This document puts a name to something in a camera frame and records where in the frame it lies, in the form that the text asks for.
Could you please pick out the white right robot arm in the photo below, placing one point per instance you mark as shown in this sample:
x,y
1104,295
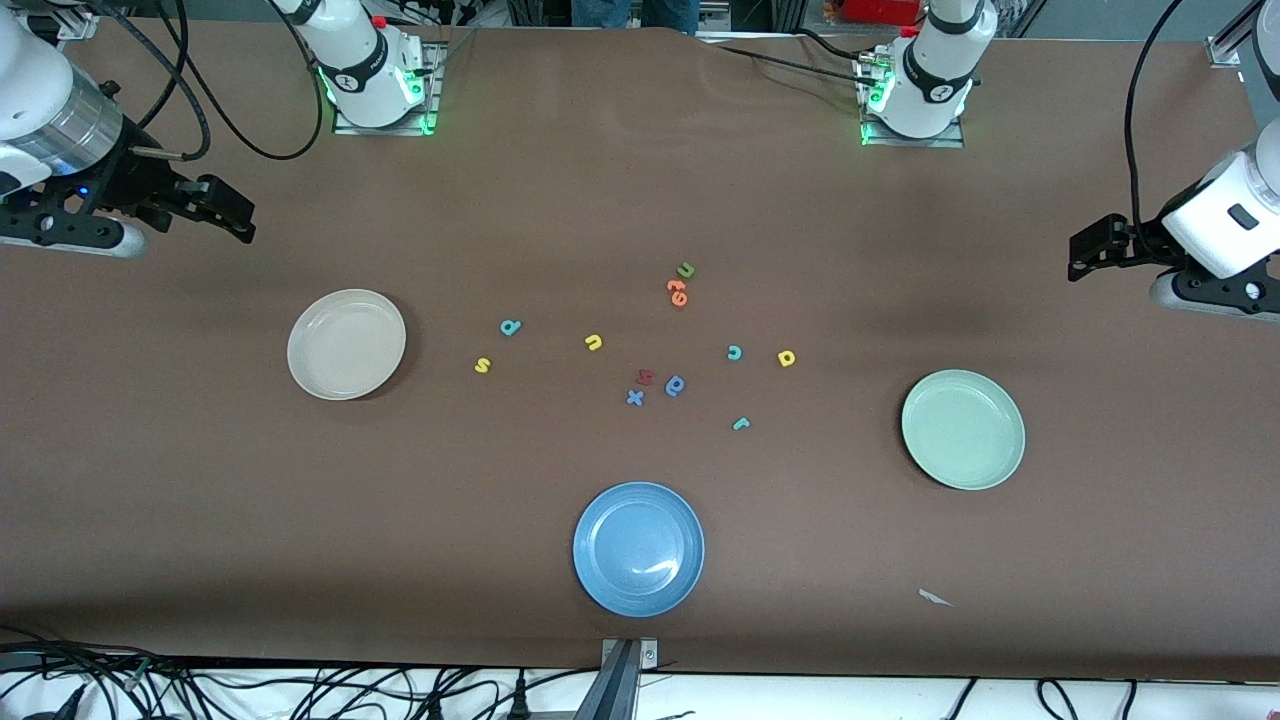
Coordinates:
x,y
40,90

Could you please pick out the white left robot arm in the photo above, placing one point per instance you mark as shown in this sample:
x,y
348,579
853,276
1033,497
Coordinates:
x,y
1215,240

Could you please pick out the blue foam letter a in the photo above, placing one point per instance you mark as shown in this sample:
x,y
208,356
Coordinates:
x,y
682,390

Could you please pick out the white paper scrap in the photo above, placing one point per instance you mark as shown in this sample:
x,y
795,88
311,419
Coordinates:
x,y
933,597

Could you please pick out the teal foam letter p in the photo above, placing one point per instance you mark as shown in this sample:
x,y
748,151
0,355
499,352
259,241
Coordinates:
x,y
517,325

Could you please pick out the red box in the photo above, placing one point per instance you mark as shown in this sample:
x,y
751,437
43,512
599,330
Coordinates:
x,y
880,10

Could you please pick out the blue round plate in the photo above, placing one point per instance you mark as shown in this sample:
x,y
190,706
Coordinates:
x,y
638,550

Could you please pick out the beige round plate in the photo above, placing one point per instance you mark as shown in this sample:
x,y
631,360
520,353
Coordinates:
x,y
345,345

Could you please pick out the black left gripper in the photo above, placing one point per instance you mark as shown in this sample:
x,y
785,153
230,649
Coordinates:
x,y
1139,243

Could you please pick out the brown table cover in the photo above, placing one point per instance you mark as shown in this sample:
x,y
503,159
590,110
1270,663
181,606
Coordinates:
x,y
640,180

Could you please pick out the aluminium frame rail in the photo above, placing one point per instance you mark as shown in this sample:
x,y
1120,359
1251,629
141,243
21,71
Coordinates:
x,y
1232,35
72,26

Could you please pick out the grey metal stand post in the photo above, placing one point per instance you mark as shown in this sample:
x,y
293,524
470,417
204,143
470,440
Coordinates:
x,y
615,690

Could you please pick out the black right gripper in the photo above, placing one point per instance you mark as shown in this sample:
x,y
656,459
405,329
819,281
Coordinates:
x,y
133,186

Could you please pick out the green round plate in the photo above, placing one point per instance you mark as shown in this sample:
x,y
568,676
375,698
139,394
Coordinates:
x,y
963,430

